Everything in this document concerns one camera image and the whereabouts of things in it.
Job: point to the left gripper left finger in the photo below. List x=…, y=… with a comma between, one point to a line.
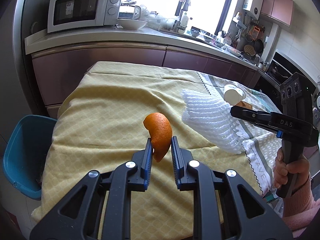
x=99, y=205

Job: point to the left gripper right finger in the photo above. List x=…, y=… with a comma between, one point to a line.
x=225, y=205

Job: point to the orange peel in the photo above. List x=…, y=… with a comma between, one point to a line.
x=160, y=132

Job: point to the white foam fruit net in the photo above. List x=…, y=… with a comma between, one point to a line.
x=209, y=115

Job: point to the paper cup with blue dots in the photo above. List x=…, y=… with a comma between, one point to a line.
x=233, y=95

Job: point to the brown snack bag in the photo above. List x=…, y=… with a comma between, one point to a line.
x=245, y=105

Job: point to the right pink sleeve forearm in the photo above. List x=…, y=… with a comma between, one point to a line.
x=300, y=209

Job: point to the teal plastic trash bin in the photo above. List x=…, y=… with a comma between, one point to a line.
x=26, y=152

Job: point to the kitchen counter with cabinets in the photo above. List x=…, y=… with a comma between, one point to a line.
x=60, y=60

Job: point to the kitchen faucet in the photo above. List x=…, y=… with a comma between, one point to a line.
x=184, y=8

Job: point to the person's right hand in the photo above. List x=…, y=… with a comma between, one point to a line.
x=281, y=171

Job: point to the black built-in oven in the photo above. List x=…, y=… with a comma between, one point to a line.
x=273, y=73

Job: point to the yellow patterned tablecloth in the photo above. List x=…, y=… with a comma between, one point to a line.
x=110, y=115

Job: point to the black frying pan hanging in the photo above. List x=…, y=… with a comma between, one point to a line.
x=259, y=46

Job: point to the pink upper cabinet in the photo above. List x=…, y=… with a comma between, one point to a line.
x=278, y=10

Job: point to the white water heater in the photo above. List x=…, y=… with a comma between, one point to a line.
x=253, y=8

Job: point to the white bowl on counter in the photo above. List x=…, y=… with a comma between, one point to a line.
x=131, y=24

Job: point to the white soap bottle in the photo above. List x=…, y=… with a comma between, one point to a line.
x=184, y=20

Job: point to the glass electric kettle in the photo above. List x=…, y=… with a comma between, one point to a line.
x=129, y=10

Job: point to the white microwave oven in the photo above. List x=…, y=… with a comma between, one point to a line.
x=72, y=14

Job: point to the silver refrigerator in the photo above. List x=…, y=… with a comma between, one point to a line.
x=16, y=91

